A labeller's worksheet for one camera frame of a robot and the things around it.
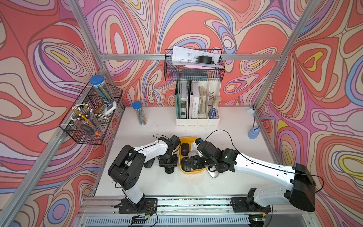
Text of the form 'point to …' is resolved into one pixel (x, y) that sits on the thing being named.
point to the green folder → (177, 98)
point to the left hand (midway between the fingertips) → (173, 166)
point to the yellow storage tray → (189, 140)
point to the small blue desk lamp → (254, 131)
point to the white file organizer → (197, 103)
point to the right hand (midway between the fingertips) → (194, 165)
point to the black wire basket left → (104, 112)
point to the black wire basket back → (180, 72)
